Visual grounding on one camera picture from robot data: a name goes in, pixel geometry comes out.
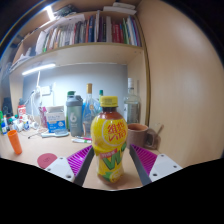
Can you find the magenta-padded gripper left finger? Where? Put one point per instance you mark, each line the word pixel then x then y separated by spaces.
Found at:
pixel 76 161

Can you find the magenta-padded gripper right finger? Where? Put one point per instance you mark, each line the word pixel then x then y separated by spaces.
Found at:
pixel 148 160

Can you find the yellow-labelled drink bottle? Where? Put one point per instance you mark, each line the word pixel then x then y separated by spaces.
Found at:
pixel 109 140

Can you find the brown ceramic mug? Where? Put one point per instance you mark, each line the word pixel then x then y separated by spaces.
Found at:
pixel 136 133

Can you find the flat round red coaster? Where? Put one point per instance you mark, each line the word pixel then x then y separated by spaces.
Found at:
pixel 46 160

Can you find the grey shaker bottle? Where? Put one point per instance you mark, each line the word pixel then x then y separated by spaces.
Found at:
pixel 75 116

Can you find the blue and white carton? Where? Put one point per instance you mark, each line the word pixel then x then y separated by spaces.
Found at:
pixel 55 119

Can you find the clear bottle with gold cap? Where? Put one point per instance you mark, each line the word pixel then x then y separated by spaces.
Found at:
pixel 88 111

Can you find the clear glass liquor bottle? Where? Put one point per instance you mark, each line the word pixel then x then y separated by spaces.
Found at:
pixel 132 106

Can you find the pink pouch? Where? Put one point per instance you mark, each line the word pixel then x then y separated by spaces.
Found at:
pixel 43 116

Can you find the orange plastic cup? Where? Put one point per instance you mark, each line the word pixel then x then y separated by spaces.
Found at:
pixel 15 141

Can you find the green bottle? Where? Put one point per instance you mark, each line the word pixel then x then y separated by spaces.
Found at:
pixel 70 93

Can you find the slim green-capped glass bottle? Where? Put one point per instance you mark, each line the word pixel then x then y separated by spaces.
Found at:
pixel 100 94

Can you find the red and white tub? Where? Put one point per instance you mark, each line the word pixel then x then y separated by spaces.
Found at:
pixel 22 110

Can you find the under-shelf light bar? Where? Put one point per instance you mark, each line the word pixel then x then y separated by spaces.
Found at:
pixel 38 69

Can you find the wooden shelf unit with books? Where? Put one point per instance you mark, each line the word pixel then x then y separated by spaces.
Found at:
pixel 86 36

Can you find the shelf-top light bar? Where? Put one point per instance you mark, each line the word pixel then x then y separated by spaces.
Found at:
pixel 50 12

